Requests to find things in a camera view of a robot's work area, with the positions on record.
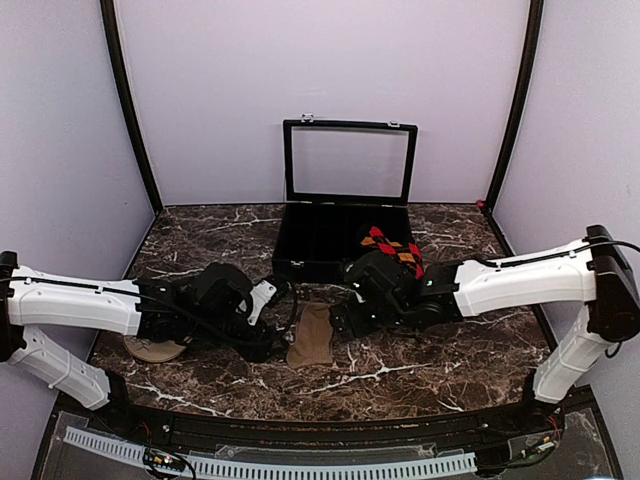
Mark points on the cream branch-pattern plate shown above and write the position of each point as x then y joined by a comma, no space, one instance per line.
152,352

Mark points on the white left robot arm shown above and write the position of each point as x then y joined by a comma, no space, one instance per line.
31,299

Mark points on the left black frame post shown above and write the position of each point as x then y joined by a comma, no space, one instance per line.
119,71

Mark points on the black glass-lid display case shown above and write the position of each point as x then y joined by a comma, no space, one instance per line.
342,177

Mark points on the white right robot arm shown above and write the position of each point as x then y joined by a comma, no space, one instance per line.
592,271

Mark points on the tan brown sock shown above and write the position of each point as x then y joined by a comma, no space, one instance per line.
313,338

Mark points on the right black frame post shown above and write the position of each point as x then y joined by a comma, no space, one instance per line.
521,89

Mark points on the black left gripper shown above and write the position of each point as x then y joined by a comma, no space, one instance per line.
256,350

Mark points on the white slotted cable duct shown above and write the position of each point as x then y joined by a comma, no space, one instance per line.
201,466

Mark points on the red orange argyle sock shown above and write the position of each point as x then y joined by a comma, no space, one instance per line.
408,255

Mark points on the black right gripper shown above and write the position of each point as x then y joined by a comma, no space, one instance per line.
359,326

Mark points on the black frame post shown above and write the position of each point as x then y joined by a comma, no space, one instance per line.
119,71
521,89

